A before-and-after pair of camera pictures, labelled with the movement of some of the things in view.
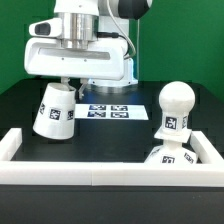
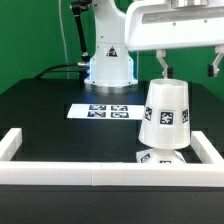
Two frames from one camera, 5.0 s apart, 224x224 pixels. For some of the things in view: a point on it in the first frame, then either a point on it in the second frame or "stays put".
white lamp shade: x=55 y=117 to x=165 y=122
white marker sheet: x=111 y=111 stays put
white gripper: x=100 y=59 to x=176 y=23
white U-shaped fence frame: x=208 y=171 stays put
